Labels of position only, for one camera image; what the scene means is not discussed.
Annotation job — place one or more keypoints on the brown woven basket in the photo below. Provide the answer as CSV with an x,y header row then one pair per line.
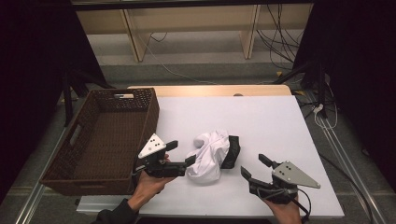
x,y
109,143

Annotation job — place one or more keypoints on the dark curtain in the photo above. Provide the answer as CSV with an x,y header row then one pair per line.
x,y
358,62
34,62

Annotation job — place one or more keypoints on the beige wooden shelf unit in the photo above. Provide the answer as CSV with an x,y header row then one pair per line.
x,y
193,18

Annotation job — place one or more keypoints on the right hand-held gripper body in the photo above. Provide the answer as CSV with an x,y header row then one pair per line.
x,y
289,175

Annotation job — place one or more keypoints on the white cloth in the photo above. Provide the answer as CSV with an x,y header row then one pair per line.
x,y
210,155

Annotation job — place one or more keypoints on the person's right hand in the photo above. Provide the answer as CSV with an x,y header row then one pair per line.
x,y
286,213

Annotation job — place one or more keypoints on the aluminium rail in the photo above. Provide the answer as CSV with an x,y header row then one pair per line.
x,y
34,193
342,155

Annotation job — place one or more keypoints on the black stand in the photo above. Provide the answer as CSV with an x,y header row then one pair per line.
x,y
70,90
314,81

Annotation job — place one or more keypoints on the black cloth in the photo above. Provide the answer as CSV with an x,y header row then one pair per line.
x,y
233,151

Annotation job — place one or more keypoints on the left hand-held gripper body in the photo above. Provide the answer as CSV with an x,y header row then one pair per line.
x,y
152,146

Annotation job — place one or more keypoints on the person's left hand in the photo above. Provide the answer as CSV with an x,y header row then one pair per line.
x,y
146,188

